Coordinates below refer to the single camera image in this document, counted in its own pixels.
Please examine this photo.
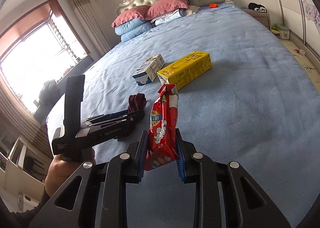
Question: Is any grey bedside nightstand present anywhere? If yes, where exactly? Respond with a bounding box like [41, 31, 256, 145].
[242, 8, 271, 30]

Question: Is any right pink pillow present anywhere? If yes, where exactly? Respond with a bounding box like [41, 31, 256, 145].
[145, 0, 189, 20]

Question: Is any bed with blue sheet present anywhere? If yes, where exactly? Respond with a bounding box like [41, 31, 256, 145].
[46, 2, 320, 228]

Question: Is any red snack bag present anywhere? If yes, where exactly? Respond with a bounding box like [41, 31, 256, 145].
[144, 84, 178, 171]

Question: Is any yellow drink carton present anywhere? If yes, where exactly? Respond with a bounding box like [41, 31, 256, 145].
[157, 51, 212, 90]

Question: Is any lower blue folded quilt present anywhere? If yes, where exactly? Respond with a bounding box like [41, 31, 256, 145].
[120, 21, 153, 42]

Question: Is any dark red brown sock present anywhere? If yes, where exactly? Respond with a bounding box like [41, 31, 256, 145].
[127, 93, 146, 113]

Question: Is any beige striped curtain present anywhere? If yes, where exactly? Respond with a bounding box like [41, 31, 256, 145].
[68, 0, 111, 56]

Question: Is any cartoon tree play mat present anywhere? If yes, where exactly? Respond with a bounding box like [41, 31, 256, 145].
[280, 39, 319, 84]

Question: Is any white sliding door wardrobe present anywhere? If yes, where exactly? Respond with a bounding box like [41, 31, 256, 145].
[279, 0, 319, 59]

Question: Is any pink pillow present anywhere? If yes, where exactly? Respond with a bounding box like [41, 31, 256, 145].
[145, 0, 189, 20]
[111, 5, 151, 28]

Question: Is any upper blue folded quilt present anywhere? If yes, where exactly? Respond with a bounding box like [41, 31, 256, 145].
[114, 18, 146, 36]

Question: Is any window with brown frame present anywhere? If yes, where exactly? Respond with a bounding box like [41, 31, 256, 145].
[1, 0, 94, 120]

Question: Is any patterned folded blanket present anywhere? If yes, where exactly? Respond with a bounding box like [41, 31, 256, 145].
[150, 5, 200, 26]

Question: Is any black cloth on nightstand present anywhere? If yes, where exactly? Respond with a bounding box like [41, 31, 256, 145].
[248, 3, 267, 13]

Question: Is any small orange object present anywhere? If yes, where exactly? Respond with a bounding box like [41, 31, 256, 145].
[209, 3, 218, 8]

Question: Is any person's left hand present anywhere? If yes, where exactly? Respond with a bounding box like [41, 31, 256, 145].
[44, 147, 97, 197]

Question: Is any green white storage box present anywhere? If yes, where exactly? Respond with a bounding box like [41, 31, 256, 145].
[271, 24, 290, 40]

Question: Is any blue folded quilt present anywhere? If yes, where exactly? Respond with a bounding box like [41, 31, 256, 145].
[114, 18, 146, 36]
[120, 21, 153, 42]

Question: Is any left pink pillow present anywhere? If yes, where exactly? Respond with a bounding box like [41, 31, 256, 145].
[111, 5, 151, 28]

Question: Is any white blue milk carton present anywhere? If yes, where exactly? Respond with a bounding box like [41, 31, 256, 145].
[132, 53, 165, 86]

